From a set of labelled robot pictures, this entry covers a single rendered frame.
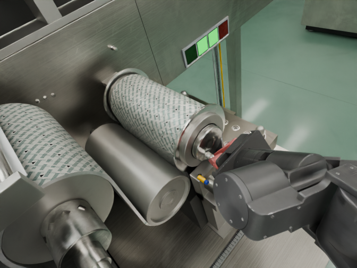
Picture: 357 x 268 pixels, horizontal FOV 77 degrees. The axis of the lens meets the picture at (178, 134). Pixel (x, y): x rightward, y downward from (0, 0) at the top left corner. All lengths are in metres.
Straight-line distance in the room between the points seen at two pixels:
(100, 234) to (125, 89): 0.33
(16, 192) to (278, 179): 0.24
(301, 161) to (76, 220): 0.26
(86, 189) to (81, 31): 0.38
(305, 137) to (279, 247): 1.48
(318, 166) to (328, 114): 2.04
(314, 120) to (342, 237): 2.01
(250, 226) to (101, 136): 0.42
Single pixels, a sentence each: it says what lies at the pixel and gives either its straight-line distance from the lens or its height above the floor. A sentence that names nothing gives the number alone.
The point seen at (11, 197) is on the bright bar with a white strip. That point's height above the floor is 1.45.
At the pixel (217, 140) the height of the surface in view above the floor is 1.24.
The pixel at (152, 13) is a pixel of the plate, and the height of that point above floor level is 1.37.
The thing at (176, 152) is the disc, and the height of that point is 1.28.
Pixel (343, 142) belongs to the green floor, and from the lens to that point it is 2.15.
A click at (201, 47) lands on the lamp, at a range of 0.86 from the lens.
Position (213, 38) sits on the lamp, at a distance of 0.91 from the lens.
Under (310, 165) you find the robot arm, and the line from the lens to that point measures 0.28.
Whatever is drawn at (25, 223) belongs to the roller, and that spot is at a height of 1.38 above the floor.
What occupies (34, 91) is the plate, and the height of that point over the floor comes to 1.36.
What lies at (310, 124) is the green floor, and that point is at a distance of 2.21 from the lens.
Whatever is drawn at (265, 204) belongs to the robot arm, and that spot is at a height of 1.39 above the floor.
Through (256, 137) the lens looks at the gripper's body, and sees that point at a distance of 0.37.
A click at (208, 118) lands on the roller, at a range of 0.42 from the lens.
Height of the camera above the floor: 1.60
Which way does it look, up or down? 48 degrees down
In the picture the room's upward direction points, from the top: 19 degrees counter-clockwise
